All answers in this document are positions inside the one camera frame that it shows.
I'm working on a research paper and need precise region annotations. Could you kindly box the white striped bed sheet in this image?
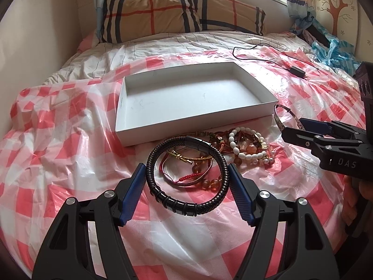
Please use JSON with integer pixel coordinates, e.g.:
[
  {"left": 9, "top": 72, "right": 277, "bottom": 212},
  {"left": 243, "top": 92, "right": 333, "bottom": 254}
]
[{"left": 44, "top": 30, "right": 315, "bottom": 85}]

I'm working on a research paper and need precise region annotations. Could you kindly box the red string bracelet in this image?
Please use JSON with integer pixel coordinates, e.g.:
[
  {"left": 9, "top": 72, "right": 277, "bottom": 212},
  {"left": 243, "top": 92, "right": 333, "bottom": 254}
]
[{"left": 160, "top": 154, "right": 211, "bottom": 189}]

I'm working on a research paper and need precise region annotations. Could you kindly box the patterned thin bangle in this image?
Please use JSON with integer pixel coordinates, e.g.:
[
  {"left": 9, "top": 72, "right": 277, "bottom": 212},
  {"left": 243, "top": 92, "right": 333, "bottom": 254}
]
[{"left": 274, "top": 104, "right": 305, "bottom": 132}]

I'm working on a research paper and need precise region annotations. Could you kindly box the blue plastic bag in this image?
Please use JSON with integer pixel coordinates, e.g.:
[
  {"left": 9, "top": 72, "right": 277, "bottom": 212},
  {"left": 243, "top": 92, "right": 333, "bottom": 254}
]
[{"left": 311, "top": 20, "right": 361, "bottom": 76}]

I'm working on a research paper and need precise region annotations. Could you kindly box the pink pillow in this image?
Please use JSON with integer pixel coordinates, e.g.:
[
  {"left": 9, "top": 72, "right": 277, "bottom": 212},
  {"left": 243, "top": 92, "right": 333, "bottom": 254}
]
[{"left": 77, "top": 30, "right": 100, "bottom": 53}]

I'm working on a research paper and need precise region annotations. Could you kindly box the black cable with adapter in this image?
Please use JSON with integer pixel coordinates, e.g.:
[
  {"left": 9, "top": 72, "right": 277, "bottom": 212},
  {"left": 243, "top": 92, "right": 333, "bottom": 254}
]
[{"left": 232, "top": 42, "right": 308, "bottom": 80}]

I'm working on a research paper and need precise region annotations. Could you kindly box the right window curtain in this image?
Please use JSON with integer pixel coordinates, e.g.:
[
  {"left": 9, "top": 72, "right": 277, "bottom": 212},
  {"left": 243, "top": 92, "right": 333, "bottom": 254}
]
[{"left": 286, "top": 0, "right": 316, "bottom": 35}]

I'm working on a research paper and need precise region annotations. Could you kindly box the small pearl bracelet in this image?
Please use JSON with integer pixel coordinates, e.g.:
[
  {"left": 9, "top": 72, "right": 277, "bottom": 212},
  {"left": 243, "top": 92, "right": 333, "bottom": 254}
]
[{"left": 259, "top": 142, "right": 276, "bottom": 168}]

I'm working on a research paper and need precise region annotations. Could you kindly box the white shallow cardboard box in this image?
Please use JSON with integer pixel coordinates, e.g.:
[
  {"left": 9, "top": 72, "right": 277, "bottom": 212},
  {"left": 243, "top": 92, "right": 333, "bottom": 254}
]
[{"left": 115, "top": 62, "right": 278, "bottom": 147}]

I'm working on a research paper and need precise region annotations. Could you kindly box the black braided leather bracelet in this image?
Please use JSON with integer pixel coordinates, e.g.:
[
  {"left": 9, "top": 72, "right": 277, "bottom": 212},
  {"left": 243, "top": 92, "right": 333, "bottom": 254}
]
[{"left": 145, "top": 135, "right": 230, "bottom": 217}]

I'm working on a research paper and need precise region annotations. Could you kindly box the tan plaid pillow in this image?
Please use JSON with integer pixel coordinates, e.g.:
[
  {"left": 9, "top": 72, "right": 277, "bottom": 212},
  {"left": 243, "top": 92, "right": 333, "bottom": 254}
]
[{"left": 100, "top": 0, "right": 266, "bottom": 44}]

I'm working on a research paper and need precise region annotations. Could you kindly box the wardrobe with tree decal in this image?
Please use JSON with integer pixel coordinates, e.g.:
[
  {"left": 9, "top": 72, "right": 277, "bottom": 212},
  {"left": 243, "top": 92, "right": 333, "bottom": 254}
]
[{"left": 314, "top": 0, "right": 372, "bottom": 62}]

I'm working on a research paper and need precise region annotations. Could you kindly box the right hand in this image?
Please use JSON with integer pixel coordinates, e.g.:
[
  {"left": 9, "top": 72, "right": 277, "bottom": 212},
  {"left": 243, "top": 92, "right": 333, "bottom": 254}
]
[{"left": 341, "top": 176, "right": 372, "bottom": 229}]

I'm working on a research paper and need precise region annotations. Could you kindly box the gold thin bangle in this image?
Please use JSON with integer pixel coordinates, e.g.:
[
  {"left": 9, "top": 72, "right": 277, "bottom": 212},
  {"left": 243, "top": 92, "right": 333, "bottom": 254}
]
[{"left": 166, "top": 148, "right": 214, "bottom": 164}]

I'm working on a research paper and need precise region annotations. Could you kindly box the white bead bracelet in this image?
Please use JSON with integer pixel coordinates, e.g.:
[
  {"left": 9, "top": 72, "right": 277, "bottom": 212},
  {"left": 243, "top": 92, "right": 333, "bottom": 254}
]
[{"left": 228, "top": 126, "right": 268, "bottom": 161}]

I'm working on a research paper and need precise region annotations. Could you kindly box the dark red bead bracelet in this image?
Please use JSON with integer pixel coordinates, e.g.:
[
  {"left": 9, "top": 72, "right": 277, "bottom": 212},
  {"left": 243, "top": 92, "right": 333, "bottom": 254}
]
[{"left": 208, "top": 129, "right": 264, "bottom": 155}]

